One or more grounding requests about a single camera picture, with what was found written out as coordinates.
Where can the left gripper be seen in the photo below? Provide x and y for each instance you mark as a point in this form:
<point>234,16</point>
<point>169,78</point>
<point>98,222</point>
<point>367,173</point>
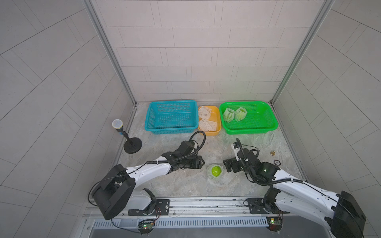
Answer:
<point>196,163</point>

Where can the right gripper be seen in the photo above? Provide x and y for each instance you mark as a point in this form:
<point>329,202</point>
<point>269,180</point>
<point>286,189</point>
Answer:
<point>232,162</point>

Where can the green custard apple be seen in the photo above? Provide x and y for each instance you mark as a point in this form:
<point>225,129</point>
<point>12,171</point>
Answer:
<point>216,171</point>
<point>228,115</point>

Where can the white foam net sleeve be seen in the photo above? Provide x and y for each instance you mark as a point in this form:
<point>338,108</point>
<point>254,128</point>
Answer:
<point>209,172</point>
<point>228,114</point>
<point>240,113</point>

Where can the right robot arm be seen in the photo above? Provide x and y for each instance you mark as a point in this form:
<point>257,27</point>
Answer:
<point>340,213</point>

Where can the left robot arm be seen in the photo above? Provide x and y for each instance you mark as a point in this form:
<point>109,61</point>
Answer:
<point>118,190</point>

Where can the white foam nets pile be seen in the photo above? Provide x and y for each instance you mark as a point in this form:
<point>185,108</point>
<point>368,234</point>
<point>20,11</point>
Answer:
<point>205,124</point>

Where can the yellow plastic tub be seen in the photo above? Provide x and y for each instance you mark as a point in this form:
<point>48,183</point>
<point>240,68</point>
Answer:
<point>215,116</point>

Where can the teal plastic basket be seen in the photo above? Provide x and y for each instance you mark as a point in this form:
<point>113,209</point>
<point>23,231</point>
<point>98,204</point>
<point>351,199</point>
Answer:
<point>172,117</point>

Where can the green plastic basket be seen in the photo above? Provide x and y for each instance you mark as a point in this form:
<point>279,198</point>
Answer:
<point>259,118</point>

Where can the microphone on black stand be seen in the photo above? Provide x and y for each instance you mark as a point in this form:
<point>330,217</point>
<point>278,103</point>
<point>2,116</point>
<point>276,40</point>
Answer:
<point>132,145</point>

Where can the right circuit board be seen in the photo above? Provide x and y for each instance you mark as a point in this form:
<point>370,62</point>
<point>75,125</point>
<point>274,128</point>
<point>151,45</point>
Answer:
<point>275,224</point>

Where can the circuit board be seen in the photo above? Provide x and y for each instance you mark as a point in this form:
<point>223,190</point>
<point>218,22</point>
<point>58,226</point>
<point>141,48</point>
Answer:
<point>146,226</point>
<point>275,224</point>

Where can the left circuit board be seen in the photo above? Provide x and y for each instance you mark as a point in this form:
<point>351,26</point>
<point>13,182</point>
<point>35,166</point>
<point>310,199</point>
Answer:
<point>146,226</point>

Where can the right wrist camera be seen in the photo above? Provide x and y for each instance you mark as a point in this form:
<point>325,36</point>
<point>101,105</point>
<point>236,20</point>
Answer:
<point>236,148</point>

